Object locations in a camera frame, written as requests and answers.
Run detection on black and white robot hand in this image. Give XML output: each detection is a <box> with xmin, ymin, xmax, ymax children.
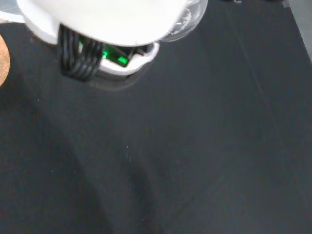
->
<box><xmin>16</xmin><ymin>0</ymin><xmax>188</xmax><ymax>83</ymax></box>

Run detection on black bench cloth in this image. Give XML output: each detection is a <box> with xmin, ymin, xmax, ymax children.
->
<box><xmin>0</xmin><ymin>0</ymin><xmax>312</xmax><ymax>234</ymax></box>

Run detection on brown cork ring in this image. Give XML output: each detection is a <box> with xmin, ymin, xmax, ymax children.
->
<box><xmin>0</xmin><ymin>34</ymin><xmax>12</xmax><ymax>87</ymax></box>

